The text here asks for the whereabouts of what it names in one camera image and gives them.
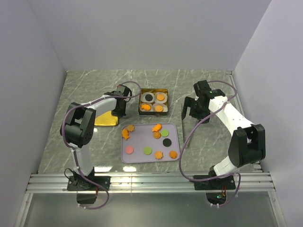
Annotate black round cookie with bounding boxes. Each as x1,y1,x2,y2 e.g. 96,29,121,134
162,138,172,147
145,94,153,102

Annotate gold cookie tin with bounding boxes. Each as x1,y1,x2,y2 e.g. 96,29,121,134
138,88,169,117

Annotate orange swirl cookie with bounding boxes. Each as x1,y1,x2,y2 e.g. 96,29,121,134
153,131,161,139

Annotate orange flower cookie corner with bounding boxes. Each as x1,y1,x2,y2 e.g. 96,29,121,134
169,150,178,159

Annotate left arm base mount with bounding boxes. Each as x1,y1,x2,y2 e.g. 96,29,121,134
66,175,111,205

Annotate green round cookie lower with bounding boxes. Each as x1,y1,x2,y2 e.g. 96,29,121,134
143,147,152,155

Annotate green round cookie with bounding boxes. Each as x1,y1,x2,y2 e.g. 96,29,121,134
160,129,169,137
143,147,152,155

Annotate lavender tray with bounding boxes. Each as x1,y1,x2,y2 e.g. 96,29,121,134
121,123,180,164

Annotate gold tin lid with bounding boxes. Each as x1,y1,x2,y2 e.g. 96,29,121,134
94,111,119,127

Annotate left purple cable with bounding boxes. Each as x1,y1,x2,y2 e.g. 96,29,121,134
59,81,142,210

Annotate purple cable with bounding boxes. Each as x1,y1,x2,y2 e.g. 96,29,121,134
59,81,142,210
178,80,241,208

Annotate orange flower cookie top-left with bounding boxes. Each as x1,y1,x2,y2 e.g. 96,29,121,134
127,125,135,132

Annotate white paper cup top-left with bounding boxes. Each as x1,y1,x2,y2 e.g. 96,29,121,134
140,92,155,103

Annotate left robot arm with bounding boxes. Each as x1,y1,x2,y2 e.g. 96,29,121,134
60,85,132,190

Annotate green round cookie upper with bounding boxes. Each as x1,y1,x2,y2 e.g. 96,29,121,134
160,129,169,137

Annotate white paper cup top-right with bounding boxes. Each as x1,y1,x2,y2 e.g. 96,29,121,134
154,92,168,104

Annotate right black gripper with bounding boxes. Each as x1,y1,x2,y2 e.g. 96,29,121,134
182,96,211,125

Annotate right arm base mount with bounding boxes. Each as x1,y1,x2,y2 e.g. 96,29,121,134
192,175,240,207

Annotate white paper cup bottom-right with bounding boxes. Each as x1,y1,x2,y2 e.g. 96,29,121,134
153,103,168,113

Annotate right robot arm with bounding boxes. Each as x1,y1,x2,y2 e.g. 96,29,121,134
180,80,266,189

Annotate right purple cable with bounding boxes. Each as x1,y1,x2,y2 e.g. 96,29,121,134
178,80,241,208

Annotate white paper cup bottom-left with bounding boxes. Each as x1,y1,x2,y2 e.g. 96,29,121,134
139,103,153,112

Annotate pink round cookie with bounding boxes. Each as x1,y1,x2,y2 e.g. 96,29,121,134
125,146,134,155

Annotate orange fish cookie top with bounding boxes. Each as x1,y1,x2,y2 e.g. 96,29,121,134
152,124,162,132

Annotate orange waffle round cookie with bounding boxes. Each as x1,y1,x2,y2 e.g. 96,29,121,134
156,94,165,101

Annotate orange fish cookie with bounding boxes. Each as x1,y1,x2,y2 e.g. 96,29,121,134
122,129,130,140
152,124,162,132
140,104,152,112

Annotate metal tongs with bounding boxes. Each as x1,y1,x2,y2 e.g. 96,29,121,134
181,119,191,148

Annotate orange flower cookie lower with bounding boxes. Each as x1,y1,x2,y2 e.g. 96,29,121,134
155,151,163,159

